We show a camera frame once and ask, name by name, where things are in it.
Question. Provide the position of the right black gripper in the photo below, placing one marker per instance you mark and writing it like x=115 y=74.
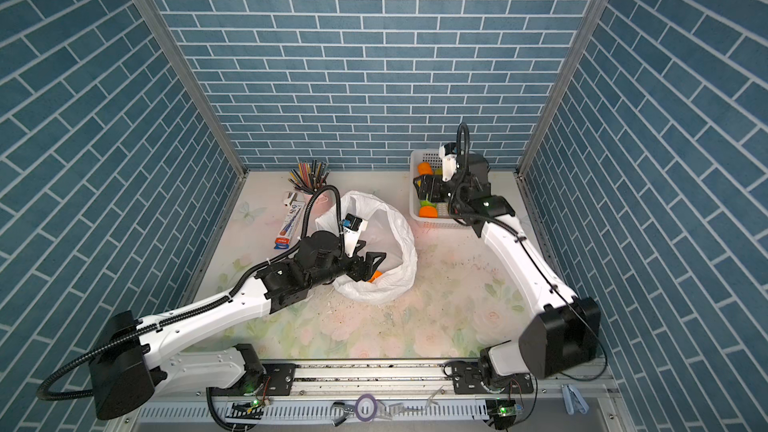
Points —
x=436 y=194

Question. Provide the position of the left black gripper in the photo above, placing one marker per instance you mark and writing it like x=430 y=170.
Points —
x=358 y=273

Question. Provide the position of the orange fruit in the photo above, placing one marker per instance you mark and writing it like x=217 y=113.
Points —
x=424 y=169
x=428 y=211
x=376 y=275

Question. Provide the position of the white plastic bag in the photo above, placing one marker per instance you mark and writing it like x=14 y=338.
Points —
x=388 y=232

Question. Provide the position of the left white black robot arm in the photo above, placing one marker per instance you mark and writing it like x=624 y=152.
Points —
x=132 y=364

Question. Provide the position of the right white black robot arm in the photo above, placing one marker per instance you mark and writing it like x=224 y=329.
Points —
x=563 y=331

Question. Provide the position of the white plastic basket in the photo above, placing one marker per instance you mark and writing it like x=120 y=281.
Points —
x=470 y=189

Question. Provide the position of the toothpaste tube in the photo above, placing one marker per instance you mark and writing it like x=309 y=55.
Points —
x=285 y=235

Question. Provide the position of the coloured pencils bundle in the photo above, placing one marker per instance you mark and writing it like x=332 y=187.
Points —
x=309 y=177

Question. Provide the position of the purple tape roll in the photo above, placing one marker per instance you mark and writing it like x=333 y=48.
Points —
x=366 y=408

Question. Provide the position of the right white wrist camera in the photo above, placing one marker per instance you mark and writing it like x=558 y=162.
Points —
x=448 y=154

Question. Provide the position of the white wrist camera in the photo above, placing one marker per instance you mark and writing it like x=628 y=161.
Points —
x=448 y=154
x=352 y=227

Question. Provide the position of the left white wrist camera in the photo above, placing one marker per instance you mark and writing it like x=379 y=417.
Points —
x=352 y=227

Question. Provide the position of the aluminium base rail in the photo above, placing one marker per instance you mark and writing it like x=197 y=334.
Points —
x=324 y=392

